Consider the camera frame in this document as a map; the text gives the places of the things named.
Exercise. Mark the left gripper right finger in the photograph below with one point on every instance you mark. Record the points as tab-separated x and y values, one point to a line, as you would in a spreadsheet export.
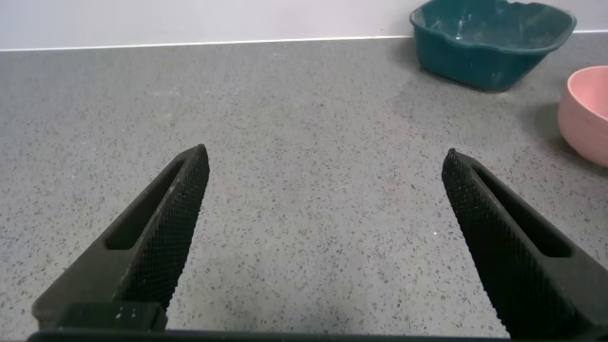
513	252

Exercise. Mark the pink plastic bowl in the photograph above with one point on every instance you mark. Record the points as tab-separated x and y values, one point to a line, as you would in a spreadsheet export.
586	123

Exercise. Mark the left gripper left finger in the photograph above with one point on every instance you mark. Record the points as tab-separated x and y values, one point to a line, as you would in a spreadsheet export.
157	228

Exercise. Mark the teal square plastic basin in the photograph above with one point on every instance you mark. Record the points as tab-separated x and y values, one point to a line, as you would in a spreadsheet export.
475	66

